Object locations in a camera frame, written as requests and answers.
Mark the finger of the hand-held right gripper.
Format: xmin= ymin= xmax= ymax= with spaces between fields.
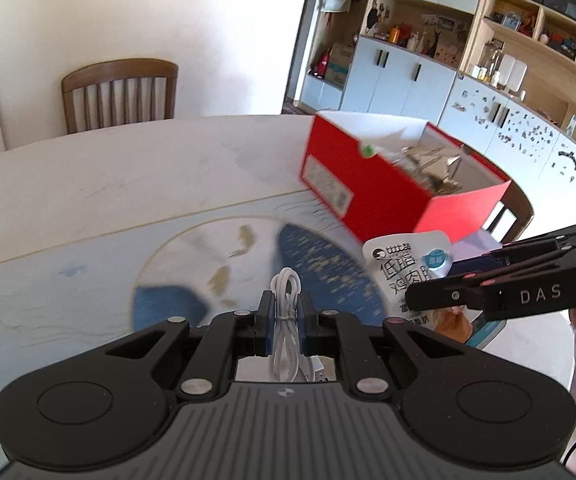
xmin=450 ymin=221 xmax=576 ymax=281
xmin=405 ymin=255 xmax=576 ymax=322

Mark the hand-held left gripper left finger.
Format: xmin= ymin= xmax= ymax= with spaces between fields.
xmin=105 ymin=291 xmax=274 ymax=398

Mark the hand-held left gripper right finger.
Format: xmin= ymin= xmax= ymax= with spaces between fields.
xmin=299 ymin=292 xmax=469 ymax=398

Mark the white charging cable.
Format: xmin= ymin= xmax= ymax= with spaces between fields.
xmin=267 ymin=267 xmax=326 ymax=383

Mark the white chicken breast packet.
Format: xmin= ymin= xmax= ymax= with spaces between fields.
xmin=362 ymin=230 xmax=506 ymax=351

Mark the brown snack bag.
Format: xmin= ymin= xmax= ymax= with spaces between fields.
xmin=393 ymin=142 xmax=469 ymax=196

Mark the red shoe box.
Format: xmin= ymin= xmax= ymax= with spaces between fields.
xmin=300 ymin=110 xmax=513 ymax=242

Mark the white tissue pack grey label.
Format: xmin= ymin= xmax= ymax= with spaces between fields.
xmin=358 ymin=130 xmax=419 ymax=161

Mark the patterned marble desktop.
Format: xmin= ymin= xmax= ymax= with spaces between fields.
xmin=0 ymin=114 xmax=576 ymax=461

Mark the wooden curved-back chair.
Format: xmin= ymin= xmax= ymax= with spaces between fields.
xmin=483 ymin=180 xmax=534 ymax=247

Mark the cardboard box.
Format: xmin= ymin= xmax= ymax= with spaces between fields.
xmin=324 ymin=42 xmax=356 ymax=92

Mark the red bag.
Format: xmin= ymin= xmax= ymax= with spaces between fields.
xmin=310 ymin=50 xmax=332 ymax=79

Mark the wooden slat-back chair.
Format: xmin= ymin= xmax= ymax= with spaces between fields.
xmin=61 ymin=58 xmax=179 ymax=135

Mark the wood and white wall cabinet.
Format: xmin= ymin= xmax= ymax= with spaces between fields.
xmin=300 ymin=0 xmax=576 ymax=203

